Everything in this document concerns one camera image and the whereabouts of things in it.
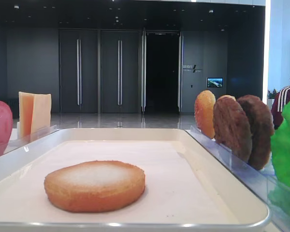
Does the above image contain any brown meat patty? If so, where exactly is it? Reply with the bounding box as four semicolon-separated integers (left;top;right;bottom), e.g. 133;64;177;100
213;97;252;163
237;95;274;170

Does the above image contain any brown meat patty behind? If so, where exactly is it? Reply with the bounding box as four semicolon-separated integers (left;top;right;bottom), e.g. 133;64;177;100
237;95;274;170

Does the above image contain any toasted bun slice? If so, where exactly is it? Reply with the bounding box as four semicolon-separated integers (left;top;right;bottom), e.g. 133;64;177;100
194;90;216;139

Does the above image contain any pale orange cheese slice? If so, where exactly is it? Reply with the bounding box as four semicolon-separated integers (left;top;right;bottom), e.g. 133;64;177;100
31;94;52;134

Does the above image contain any green lettuce leaf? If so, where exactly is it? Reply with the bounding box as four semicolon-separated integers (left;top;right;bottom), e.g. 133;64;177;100
271;102;290;215

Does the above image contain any person in maroon jacket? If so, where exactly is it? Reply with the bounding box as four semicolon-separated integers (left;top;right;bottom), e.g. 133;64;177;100
271;86;290;130

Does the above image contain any toasted bread slice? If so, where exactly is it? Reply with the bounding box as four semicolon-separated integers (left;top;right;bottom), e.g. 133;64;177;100
44;160;145;213

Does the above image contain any white metal tray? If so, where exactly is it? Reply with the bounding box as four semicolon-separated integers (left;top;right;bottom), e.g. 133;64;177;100
0;129;272;232

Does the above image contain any clear acrylic rack right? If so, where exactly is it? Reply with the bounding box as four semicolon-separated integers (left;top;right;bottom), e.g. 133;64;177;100
189;126;290;232

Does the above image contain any wall monitor screen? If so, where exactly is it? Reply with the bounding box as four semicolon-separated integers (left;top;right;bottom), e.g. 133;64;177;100
207;78;223;88

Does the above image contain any clear acrylic cheese holder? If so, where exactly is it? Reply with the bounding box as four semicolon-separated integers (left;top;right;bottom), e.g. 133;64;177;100
4;122;58;154

